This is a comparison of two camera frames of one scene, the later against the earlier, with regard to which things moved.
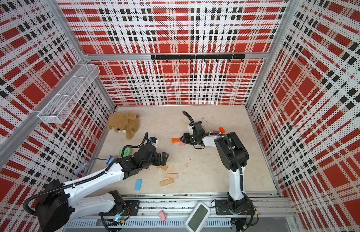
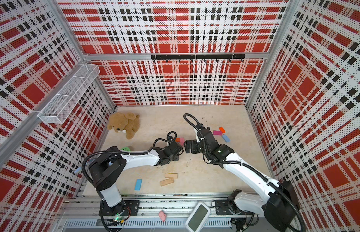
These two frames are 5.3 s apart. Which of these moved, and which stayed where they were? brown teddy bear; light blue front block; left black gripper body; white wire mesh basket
Moved: left black gripper body
Stayed: white wire mesh basket; light blue front block; brown teddy bear
